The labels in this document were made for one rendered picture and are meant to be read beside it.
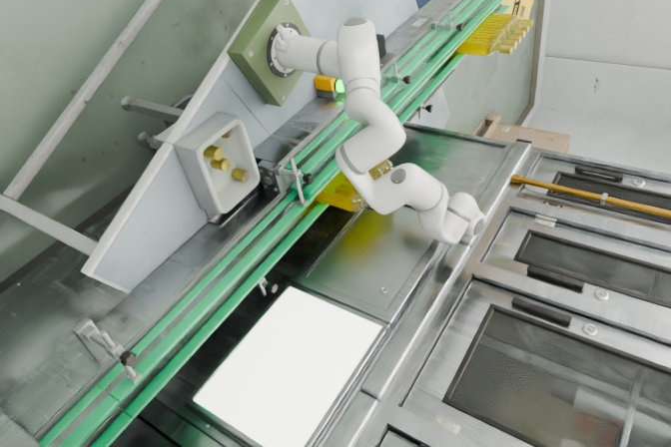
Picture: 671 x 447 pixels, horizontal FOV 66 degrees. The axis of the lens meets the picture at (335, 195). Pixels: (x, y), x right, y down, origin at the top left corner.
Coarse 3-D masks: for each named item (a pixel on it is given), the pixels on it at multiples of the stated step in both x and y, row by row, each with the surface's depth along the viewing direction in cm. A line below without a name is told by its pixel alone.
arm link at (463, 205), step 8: (456, 200) 133; (464, 200) 132; (472, 200) 133; (448, 208) 134; (456, 208) 132; (464, 208) 132; (472, 208) 132; (464, 216) 132; (472, 216) 134; (480, 216) 138; (472, 224) 137; (480, 224) 139; (464, 232) 140; (472, 232) 139
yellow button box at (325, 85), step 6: (318, 78) 173; (324, 78) 172; (330, 78) 172; (318, 84) 175; (324, 84) 173; (330, 84) 172; (318, 90) 176; (324, 90) 175; (330, 90) 173; (324, 96) 177; (330, 96) 175
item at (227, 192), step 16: (224, 128) 134; (240, 128) 139; (208, 144) 130; (224, 144) 144; (240, 144) 143; (208, 160) 141; (240, 160) 148; (208, 176) 132; (224, 176) 148; (256, 176) 149; (224, 192) 147; (240, 192) 147; (224, 208) 142
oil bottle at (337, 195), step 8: (336, 184) 158; (328, 192) 156; (336, 192) 156; (344, 192) 155; (352, 192) 154; (320, 200) 161; (328, 200) 158; (336, 200) 156; (344, 200) 154; (352, 200) 152; (360, 200) 152; (344, 208) 156; (352, 208) 154; (360, 208) 154
